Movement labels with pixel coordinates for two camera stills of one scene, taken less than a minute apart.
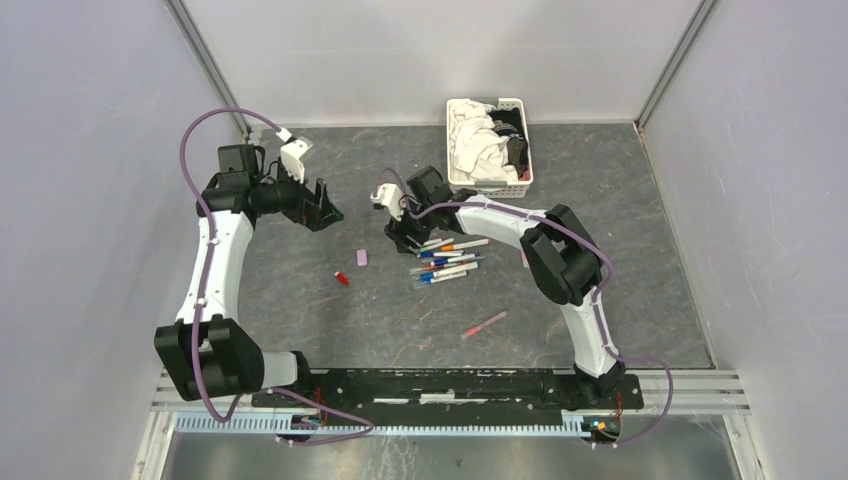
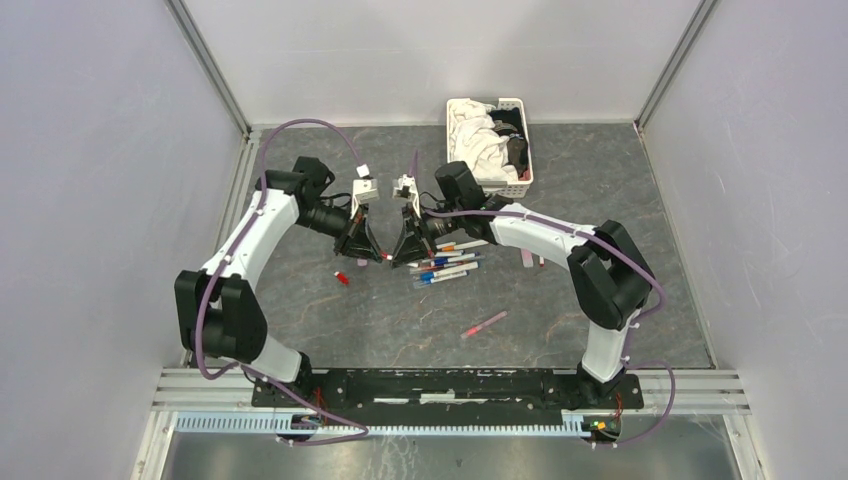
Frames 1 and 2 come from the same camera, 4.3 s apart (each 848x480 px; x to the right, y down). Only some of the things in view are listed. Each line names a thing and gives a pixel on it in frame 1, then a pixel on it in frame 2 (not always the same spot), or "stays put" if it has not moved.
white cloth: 478,152 stays put
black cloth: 508,122 stays put
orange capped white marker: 449,247 stays put
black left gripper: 314,211 → 358,242
